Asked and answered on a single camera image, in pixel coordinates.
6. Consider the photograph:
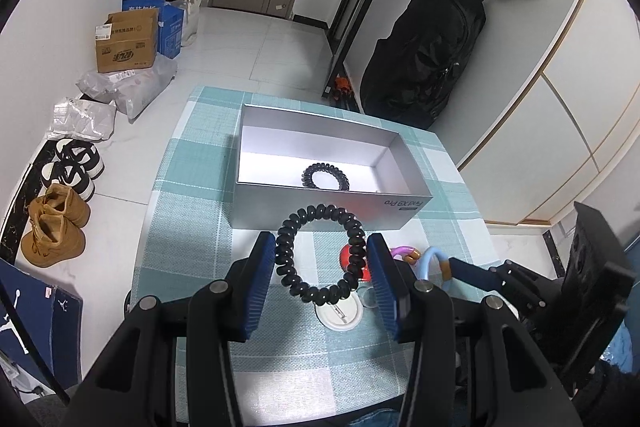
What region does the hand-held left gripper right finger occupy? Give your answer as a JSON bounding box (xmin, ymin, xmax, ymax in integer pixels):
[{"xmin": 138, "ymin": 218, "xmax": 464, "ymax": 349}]
[{"xmin": 366, "ymin": 233, "xmax": 583, "ymax": 427}]

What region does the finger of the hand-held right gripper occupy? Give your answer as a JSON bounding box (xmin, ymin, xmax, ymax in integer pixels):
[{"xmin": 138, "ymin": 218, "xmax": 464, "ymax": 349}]
[{"xmin": 447, "ymin": 257, "xmax": 556, "ymax": 323}]

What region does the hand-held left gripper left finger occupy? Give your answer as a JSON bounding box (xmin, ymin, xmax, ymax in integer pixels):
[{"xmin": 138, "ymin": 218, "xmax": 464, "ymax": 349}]
[{"xmin": 65, "ymin": 231, "xmax": 277, "ymax": 427}]

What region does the small round badge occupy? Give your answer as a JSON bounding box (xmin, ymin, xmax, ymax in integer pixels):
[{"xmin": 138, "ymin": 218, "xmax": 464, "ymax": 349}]
[{"xmin": 357, "ymin": 285, "xmax": 383, "ymax": 309}]

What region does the purple plastic ring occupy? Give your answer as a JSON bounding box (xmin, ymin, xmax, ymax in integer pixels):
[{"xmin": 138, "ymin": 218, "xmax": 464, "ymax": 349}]
[{"xmin": 390, "ymin": 245, "xmax": 421, "ymax": 265}]

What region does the black spiral hair tie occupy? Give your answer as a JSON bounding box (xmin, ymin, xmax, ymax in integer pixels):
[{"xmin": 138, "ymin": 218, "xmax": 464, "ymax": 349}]
[
  {"xmin": 301, "ymin": 162, "xmax": 349, "ymax": 192},
  {"xmin": 274, "ymin": 204, "xmax": 368, "ymax": 306}
]

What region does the light blue plastic ring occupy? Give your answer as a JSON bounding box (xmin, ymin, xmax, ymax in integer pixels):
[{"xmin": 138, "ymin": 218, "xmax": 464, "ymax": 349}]
[{"xmin": 415, "ymin": 247, "xmax": 455, "ymax": 293}]

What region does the red round badge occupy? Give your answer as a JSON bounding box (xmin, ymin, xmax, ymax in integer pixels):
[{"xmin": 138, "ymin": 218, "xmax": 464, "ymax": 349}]
[{"xmin": 339, "ymin": 243, "xmax": 374, "ymax": 282}]

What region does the white round badge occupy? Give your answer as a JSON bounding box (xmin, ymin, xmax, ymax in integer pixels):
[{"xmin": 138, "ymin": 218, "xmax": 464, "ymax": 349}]
[{"xmin": 315, "ymin": 289, "xmax": 374, "ymax": 333}]

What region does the silver cardboard box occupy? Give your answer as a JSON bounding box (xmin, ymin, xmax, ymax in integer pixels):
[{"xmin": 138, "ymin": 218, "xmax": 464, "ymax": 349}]
[{"xmin": 230, "ymin": 103, "xmax": 433, "ymax": 232}]

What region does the teal checked tablecloth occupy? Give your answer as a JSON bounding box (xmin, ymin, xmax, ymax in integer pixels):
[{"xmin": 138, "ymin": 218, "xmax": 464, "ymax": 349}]
[{"xmin": 131, "ymin": 85, "xmax": 501, "ymax": 414}]

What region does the white wardrobe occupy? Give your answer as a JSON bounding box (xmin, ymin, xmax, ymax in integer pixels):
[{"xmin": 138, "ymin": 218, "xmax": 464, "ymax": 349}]
[{"xmin": 457, "ymin": 0, "xmax": 640, "ymax": 228}]

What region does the tan suede boot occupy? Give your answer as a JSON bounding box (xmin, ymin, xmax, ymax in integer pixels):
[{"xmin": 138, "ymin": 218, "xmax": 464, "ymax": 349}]
[
  {"xmin": 20, "ymin": 199, "xmax": 86, "ymax": 268},
  {"xmin": 42, "ymin": 184, "xmax": 91, "ymax": 228}
]

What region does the black backpack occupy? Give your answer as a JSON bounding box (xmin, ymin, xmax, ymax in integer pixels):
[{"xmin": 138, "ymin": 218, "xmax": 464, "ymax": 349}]
[{"xmin": 360, "ymin": 0, "xmax": 488, "ymax": 131}]

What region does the black and white sneaker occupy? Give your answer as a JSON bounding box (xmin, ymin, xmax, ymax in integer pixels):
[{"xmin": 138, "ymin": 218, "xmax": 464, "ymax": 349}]
[
  {"xmin": 40, "ymin": 161, "xmax": 96, "ymax": 202},
  {"xmin": 54, "ymin": 138, "xmax": 106, "ymax": 180}
]

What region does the large grey plastic parcel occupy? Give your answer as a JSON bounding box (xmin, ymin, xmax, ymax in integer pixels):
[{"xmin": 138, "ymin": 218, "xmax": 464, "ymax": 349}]
[{"xmin": 111, "ymin": 56, "xmax": 179, "ymax": 124}]

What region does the dark blue shoe box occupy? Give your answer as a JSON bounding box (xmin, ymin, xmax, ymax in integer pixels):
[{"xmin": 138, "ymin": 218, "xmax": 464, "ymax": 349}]
[{"xmin": 0, "ymin": 257, "xmax": 83, "ymax": 395}]

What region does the white plastic parcel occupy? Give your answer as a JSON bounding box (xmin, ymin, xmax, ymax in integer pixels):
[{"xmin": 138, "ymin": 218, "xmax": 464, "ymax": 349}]
[{"xmin": 48, "ymin": 96, "xmax": 117, "ymax": 142}]

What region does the small grey plastic parcel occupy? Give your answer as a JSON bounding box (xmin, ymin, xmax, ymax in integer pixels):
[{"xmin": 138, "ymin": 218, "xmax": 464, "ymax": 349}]
[{"xmin": 76, "ymin": 69, "xmax": 132, "ymax": 104}]

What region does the blue cardboard box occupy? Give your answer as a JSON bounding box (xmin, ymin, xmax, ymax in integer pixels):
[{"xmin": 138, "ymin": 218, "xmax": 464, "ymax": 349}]
[{"xmin": 122, "ymin": 0, "xmax": 186, "ymax": 60}]

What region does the brown cardboard box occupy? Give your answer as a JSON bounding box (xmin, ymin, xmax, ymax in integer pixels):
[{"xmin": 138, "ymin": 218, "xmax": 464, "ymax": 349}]
[{"xmin": 95, "ymin": 8, "xmax": 160, "ymax": 74}]

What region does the cream tote bag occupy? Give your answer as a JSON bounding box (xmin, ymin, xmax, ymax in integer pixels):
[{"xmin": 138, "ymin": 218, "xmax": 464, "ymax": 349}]
[{"xmin": 151, "ymin": 0, "xmax": 202, "ymax": 48}]

